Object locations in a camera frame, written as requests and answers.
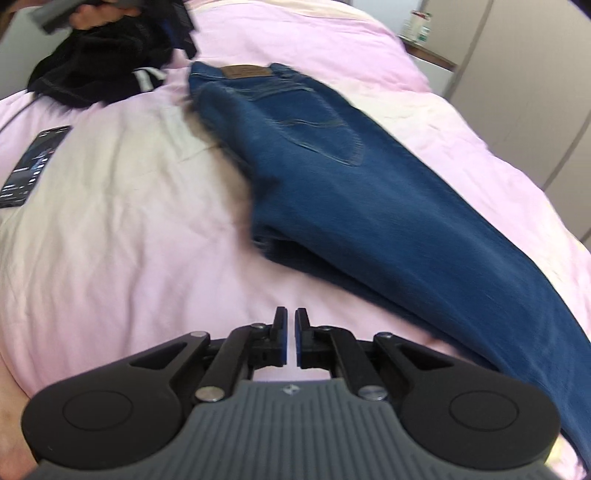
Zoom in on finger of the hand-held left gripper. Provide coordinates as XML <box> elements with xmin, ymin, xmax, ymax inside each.
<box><xmin>163</xmin><ymin>0</ymin><xmax>200</xmax><ymax>59</ymax></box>

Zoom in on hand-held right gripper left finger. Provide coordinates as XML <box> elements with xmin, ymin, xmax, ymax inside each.
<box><xmin>130</xmin><ymin>306</ymin><xmax>288</xmax><ymax>402</ymax></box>

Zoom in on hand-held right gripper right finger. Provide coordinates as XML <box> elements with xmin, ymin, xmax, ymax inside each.
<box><xmin>294</xmin><ymin>307</ymin><xmax>456</xmax><ymax>402</ymax></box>

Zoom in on black pants with white drawstring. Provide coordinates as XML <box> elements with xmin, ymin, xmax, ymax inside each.
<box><xmin>27</xmin><ymin>8</ymin><xmax>195</xmax><ymax>109</ymax></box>

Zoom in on blue denim pants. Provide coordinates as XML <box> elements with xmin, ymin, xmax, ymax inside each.
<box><xmin>188</xmin><ymin>61</ymin><xmax>591</xmax><ymax>445</ymax></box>

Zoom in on person's left hand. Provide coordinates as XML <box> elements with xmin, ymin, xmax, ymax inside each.
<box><xmin>68</xmin><ymin>4</ymin><xmax>126</xmax><ymax>31</ymax></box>

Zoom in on black smartphone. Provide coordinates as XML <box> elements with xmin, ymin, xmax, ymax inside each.
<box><xmin>0</xmin><ymin>125</ymin><xmax>74</xmax><ymax>210</ymax></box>

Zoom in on pink and cream blanket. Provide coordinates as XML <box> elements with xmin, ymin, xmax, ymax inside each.
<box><xmin>0</xmin><ymin>0</ymin><xmax>591</xmax><ymax>480</ymax></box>

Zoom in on white nightstand with wooden top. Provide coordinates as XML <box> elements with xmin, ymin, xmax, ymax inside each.
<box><xmin>401</xmin><ymin>39</ymin><xmax>463</xmax><ymax>100</ymax></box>

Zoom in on beige wardrobe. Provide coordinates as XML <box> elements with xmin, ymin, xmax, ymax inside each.
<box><xmin>419</xmin><ymin>0</ymin><xmax>591</xmax><ymax>243</ymax></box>

